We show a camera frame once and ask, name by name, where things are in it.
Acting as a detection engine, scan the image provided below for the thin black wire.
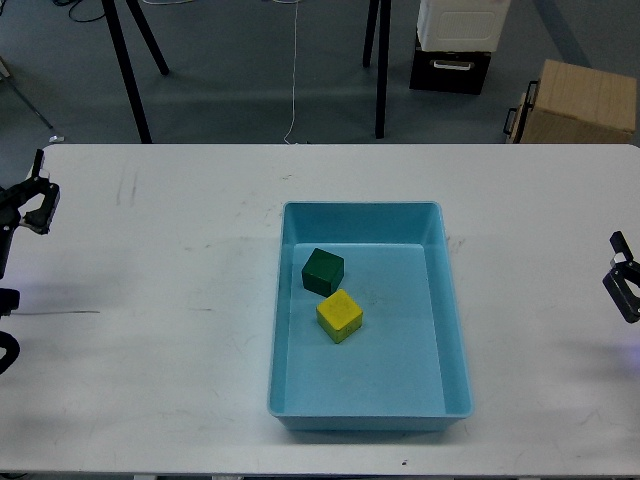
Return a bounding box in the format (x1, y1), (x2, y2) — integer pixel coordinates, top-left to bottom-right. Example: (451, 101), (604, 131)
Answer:
(9, 309), (101, 317)

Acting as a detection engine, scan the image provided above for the white hanging cable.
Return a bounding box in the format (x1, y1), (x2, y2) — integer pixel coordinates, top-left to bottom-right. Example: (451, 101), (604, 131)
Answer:
(283, 0), (312, 147)

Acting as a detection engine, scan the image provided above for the black table leg left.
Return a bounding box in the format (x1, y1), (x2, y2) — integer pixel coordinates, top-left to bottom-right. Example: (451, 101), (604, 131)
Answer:
(101, 0), (152, 144)

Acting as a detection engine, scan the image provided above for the black table leg right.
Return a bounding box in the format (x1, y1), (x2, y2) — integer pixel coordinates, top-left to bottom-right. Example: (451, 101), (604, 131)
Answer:
(362, 0), (392, 139)

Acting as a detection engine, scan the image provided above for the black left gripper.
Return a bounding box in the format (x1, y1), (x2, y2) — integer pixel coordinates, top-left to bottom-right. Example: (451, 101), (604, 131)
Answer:
(1, 149), (60, 277)

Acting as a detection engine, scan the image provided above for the black table leg angled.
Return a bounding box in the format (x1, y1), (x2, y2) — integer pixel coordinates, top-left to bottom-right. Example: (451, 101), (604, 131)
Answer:
(126, 0), (170, 76)

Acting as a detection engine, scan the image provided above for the green wooden cube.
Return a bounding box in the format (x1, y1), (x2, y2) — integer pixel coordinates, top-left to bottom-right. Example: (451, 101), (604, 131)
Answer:
(301, 248), (345, 297)

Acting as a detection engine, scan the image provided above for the black storage crate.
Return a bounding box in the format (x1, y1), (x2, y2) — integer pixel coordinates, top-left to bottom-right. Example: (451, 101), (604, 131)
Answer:
(409, 38), (492, 95)

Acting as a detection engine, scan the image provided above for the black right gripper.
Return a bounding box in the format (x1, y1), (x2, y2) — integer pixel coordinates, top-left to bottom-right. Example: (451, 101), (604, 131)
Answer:
(602, 231), (640, 323)

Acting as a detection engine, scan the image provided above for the light blue plastic bin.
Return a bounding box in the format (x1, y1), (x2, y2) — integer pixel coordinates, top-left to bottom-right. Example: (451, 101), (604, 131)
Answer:
(268, 202), (474, 431)

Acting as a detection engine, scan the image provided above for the black table leg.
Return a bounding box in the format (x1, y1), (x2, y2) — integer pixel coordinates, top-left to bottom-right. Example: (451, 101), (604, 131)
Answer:
(101, 0), (152, 144)
(362, 0), (392, 139)

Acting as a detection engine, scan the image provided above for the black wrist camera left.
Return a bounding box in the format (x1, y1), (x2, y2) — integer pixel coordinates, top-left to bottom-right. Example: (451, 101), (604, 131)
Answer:
(0, 288), (20, 316)

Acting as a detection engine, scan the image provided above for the yellow wooden cube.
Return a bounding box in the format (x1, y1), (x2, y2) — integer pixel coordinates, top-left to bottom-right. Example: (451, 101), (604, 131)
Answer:
(316, 289), (364, 344)

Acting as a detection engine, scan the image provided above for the wooden box with handles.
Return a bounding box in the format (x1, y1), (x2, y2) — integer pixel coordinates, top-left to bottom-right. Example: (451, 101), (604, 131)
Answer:
(503, 60), (637, 144)

